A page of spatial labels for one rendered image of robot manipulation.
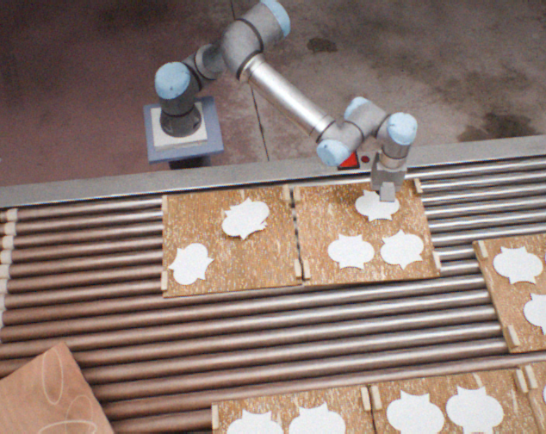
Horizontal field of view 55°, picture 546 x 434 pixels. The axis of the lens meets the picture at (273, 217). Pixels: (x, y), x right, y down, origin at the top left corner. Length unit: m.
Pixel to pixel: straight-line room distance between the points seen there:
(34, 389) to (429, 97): 2.68
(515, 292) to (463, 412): 0.40
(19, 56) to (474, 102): 2.85
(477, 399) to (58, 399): 1.07
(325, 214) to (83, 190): 0.80
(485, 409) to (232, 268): 0.79
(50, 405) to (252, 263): 0.65
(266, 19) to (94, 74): 2.19
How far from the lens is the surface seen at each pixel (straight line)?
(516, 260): 1.75
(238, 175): 1.79
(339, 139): 1.36
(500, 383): 1.60
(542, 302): 1.72
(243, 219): 1.64
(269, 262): 1.60
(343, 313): 1.57
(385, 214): 1.70
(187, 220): 1.69
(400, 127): 1.39
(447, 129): 3.26
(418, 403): 1.51
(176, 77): 1.81
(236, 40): 1.46
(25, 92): 3.62
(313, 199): 1.71
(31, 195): 1.92
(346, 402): 1.48
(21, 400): 1.50
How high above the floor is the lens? 2.38
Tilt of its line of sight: 60 degrees down
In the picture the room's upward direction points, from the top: straight up
